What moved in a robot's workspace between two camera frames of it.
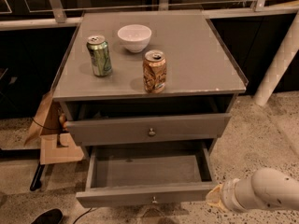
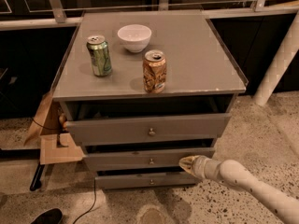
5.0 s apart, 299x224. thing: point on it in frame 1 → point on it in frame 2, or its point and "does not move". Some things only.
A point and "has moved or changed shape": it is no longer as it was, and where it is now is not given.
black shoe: [51, 217] does not move
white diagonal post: [279, 64] does not move
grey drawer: [151, 173] has moved or changed shape
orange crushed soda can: [154, 71] does not move
